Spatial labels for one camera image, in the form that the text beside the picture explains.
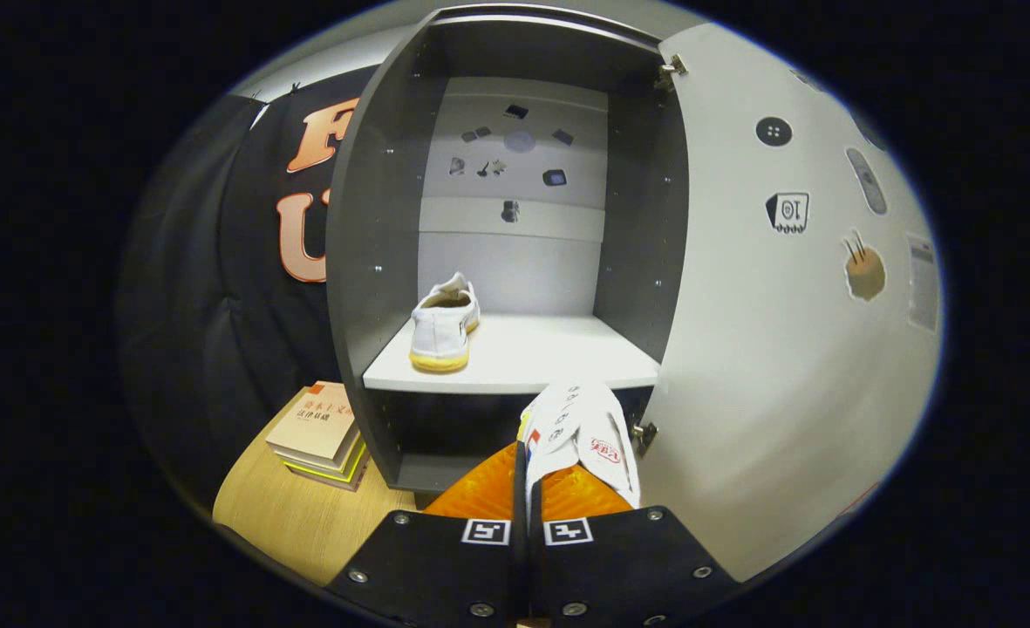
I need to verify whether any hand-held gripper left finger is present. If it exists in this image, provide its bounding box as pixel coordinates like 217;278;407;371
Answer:
323;440;529;628

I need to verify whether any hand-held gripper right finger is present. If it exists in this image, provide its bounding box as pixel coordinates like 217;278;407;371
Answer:
528;462;742;628

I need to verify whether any white canvas shoe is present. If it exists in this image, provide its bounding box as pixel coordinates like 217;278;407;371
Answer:
408;272;481;374
519;381;644;524

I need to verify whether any beige shoe cabinet door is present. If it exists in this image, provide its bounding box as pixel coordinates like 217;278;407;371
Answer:
637;22;945;584

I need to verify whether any grey shoe cabinet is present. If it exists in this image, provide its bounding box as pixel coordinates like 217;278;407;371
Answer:
325;4;692;494

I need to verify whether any white cabinet shelf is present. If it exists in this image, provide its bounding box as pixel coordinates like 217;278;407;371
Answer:
362;314;662;395

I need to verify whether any stack of books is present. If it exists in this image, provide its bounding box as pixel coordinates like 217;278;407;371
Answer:
266;381;369;492

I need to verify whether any black backdrop cloth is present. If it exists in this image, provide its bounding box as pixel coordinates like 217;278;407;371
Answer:
118;65;385;515

